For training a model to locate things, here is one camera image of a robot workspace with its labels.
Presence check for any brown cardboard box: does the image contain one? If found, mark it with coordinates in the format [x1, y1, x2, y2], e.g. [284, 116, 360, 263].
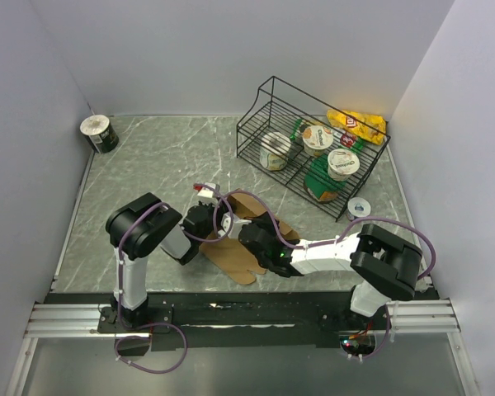
[199, 188, 301, 286]

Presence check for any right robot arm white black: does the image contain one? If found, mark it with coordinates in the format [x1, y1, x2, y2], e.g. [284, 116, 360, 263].
[237, 214, 422, 329]

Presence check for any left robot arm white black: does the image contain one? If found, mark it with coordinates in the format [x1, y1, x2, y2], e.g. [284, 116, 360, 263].
[106, 192, 233, 332]

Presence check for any green snack package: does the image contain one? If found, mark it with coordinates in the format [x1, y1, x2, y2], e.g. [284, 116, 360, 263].
[304, 154, 346, 204]

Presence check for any wrapped toilet paper roll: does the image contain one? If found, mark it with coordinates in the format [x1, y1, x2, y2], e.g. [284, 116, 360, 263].
[259, 132, 291, 172]

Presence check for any small blue white cup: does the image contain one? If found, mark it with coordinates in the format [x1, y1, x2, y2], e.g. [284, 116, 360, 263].
[346, 197, 371, 221]

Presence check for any yogurt cup lower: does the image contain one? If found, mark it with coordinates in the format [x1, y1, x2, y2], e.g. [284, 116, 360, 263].
[328, 148, 361, 182]

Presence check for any yogurt cup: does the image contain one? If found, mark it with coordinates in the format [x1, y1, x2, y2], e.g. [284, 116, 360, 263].
[302, 125, 333, 158]
[328, 148, 361, 182]

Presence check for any yogurt cup upper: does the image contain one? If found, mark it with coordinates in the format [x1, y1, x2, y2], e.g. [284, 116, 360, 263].
[302, 125, 333, 158]

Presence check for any red green snack packet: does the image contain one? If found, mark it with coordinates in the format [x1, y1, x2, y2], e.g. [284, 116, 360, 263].
[290, 118, 362, 151]

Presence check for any black chip can white lid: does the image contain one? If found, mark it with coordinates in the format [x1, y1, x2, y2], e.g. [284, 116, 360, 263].
[79, 115, 119, 153]

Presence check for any yellow chips bag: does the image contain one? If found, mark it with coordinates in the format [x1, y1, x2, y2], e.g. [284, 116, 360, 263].
[326, 109, 387, 145]

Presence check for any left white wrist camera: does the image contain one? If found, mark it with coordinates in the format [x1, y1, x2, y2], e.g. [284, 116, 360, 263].
[193, 182, 220, 201]

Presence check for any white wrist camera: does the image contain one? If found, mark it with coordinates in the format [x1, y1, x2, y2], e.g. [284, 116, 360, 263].
[219, 214, 238, 239]
[193, 182, 220, 201]

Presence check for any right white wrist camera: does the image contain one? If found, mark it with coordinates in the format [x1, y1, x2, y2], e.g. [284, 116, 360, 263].
[219, 214, 238, 239]

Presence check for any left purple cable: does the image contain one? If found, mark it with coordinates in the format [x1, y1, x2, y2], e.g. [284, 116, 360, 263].
[113, 182, 232, 375]

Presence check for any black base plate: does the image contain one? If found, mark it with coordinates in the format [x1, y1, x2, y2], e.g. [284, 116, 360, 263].
[45, 290, 441, 356]

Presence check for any black wire basket rack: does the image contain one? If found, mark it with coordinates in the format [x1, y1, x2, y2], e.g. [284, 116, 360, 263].
[236, 76, 390, 219]

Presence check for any aluminium rail frame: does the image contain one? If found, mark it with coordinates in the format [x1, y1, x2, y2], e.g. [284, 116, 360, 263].
[6, 300, 480, 395]

